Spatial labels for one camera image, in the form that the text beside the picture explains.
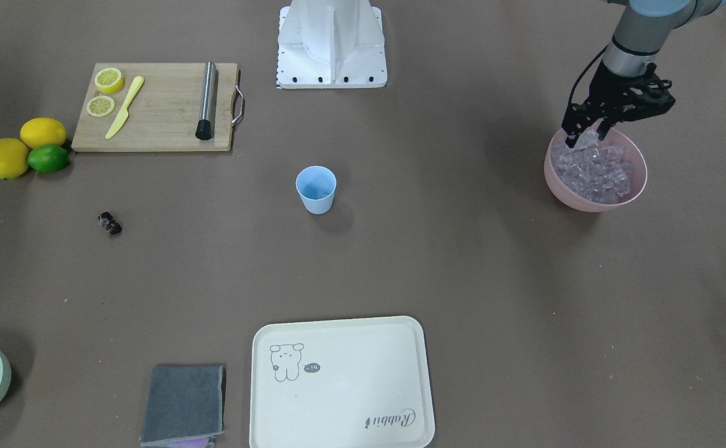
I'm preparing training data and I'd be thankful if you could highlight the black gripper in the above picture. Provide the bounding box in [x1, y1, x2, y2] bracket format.
[564, 62, 638, 148]

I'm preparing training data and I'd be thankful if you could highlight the clear ice cube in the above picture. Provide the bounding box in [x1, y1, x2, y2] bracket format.
[574, 129, 600, 150]

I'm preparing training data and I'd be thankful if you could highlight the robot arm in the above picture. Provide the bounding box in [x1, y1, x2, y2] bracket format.
[561, 1, 726, 148]

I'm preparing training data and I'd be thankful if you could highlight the pile of clear ice cubes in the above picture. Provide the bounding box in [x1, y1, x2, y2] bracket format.
[551, 144, 633, 205]

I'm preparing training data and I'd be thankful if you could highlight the light blue plastic cup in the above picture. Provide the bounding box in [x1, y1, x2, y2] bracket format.
[295, 166, 337, 215]

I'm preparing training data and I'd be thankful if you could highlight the pink bowl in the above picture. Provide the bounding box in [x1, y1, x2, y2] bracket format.
[544, 126, 648, 212]

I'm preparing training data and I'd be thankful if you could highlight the cream rabbit tray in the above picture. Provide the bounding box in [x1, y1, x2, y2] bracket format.
[249, 315, 435, 447]

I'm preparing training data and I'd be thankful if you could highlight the steel muddler black tip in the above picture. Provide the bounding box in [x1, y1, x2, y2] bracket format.
[195, 62, 218, 141]

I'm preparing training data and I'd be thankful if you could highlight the wooden cutting board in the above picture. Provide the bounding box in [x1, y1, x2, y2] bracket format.
[72, 62, 243, 152]

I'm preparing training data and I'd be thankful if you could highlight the yellow plastic knife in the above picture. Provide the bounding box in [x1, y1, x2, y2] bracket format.
[104, 76, 146, 139]

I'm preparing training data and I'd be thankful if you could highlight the lemon slice upper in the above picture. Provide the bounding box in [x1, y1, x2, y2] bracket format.
[93, 67, 124, 95]

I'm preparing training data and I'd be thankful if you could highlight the lemon slice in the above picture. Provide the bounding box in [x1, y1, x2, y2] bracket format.
[93, 67, 124, 95]
[85, 95, 116, 118]

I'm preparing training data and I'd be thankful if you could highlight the lemon slice lower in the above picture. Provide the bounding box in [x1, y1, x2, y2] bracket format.
[85, 95, 116, 118]

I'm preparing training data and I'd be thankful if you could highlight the grey folded cloth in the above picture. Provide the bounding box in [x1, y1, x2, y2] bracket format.
[140, 364, 225, 447]

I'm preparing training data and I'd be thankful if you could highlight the green lime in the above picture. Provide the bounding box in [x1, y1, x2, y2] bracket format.
[27, 144, 69, 173]

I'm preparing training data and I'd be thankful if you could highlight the yellow lemon upper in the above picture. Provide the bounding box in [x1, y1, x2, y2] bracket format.
[21, 117, 67, 149]

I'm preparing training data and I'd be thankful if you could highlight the yellow lemon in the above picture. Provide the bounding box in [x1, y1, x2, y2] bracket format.
[0, 138, 30, 180]
[21, 117, 67, 149]

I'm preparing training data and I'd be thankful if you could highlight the yellow lemon lower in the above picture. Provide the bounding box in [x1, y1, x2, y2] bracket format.
[0, 138, 30, 180]

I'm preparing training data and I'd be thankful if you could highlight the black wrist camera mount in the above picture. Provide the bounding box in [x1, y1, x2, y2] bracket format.
[621, 62, 676, 122]

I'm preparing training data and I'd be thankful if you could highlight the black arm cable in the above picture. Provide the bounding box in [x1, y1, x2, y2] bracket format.
[567, 45, 609, 106]

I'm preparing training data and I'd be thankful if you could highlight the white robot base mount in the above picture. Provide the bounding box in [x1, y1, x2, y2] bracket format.
[276, 1, 388, 89]

